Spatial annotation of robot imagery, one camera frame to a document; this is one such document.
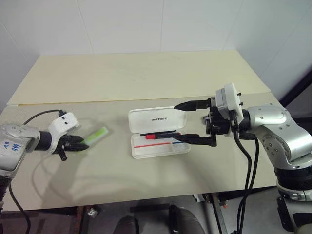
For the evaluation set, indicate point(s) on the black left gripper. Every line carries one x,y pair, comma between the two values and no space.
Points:
64,145

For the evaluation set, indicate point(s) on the white label blue writing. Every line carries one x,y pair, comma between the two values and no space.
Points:
11,147

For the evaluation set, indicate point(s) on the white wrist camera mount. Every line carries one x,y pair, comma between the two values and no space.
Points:
64,122
229,100

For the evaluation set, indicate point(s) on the dark rounded shape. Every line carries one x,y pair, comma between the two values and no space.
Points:
128,225
185,219

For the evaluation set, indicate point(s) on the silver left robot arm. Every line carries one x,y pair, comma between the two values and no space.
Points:
26,133

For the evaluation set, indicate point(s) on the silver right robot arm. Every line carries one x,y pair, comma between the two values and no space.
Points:
275,122

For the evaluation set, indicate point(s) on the small clear plastic piece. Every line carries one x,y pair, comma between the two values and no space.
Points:
91,211

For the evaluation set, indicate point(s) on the rusty brown table frame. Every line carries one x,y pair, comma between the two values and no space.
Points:
41,211

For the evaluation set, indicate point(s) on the black crossbar under table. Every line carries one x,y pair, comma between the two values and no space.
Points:
150,207

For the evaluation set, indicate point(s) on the red capped black marker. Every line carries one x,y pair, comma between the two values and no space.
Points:
163,135

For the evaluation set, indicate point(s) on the dark metal table leg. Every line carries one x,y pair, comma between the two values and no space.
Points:
219,214

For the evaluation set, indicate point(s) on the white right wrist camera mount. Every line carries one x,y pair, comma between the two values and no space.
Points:
229,100

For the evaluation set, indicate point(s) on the black metal frame post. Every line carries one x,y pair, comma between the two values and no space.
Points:
299,85

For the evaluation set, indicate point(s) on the white plastic pencil case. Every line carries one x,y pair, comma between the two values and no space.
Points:
156,122

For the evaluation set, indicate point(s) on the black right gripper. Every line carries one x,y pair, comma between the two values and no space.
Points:
219,123

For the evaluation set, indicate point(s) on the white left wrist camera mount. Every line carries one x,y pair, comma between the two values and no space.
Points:
64,122

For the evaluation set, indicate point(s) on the green marker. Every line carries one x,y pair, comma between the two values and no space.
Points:
97,134

